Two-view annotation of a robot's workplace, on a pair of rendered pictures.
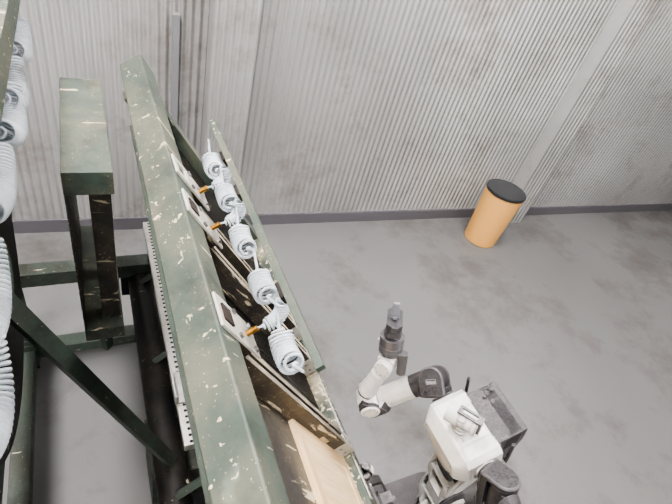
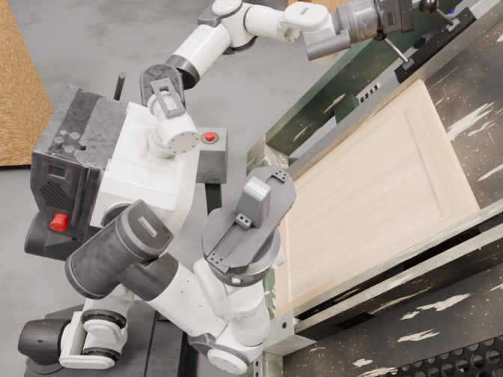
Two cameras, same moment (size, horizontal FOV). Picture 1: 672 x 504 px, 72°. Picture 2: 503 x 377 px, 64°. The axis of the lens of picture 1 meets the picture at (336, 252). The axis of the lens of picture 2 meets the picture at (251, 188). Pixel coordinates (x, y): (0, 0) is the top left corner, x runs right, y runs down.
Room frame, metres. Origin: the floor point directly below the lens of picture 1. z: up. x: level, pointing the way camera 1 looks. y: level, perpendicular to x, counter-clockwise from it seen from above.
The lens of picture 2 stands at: (1.37, -0.13, 1.91)
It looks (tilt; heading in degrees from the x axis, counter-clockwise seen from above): 49 degrees down; 214
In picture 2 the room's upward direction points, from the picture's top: 2 degrees clockwise
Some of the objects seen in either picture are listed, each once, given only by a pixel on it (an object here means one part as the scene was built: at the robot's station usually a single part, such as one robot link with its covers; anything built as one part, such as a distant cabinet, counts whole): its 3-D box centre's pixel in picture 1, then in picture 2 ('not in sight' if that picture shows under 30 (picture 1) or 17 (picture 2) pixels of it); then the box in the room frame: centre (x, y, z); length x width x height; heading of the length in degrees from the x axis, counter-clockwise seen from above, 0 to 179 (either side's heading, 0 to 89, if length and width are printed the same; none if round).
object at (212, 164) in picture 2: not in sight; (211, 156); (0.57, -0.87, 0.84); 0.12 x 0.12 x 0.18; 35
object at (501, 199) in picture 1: (492, 214); not in sight; (4.40, -1.46, 0.33); 0.43 x 0.41 x 0.65; 122
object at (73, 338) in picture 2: not in sight; (93, 339); (1.23, -0.96, 0.28); 0.21 x 0.20 x 0.13; 125
